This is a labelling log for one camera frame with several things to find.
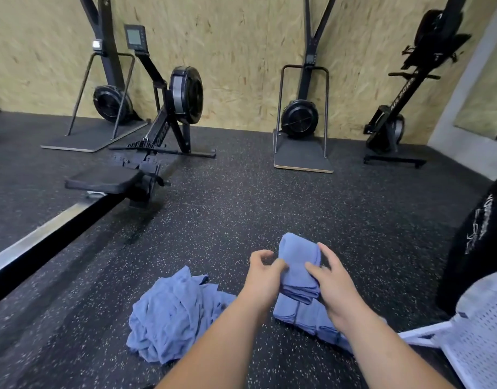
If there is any person's left hand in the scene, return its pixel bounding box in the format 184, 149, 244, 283
242, 249, 290, 313

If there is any person's right hand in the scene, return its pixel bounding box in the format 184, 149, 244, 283
304, 242, 370, 331

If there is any blue towel pile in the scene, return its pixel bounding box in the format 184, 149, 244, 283
125, 265, 237, 365

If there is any white perforated metal rack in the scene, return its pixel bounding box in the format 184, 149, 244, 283
398, 270, 497, 389

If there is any person's right forearm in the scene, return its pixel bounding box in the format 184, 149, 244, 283
338, 307, 456, 389

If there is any person's left forearm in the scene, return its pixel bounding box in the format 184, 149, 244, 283
155, 294, 274, 389

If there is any black ski trainer wooden-edged platform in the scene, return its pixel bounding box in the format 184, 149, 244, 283
273, 0, 334, 174

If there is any black upright exercise machine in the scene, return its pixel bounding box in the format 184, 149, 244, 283
362, 0, 472, 169

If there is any black ski trainer grey platform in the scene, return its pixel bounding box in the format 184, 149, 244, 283
41, 0, 151, 154

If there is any black rowing machine with rail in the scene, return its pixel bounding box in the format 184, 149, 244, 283
0, 24, 217, 308

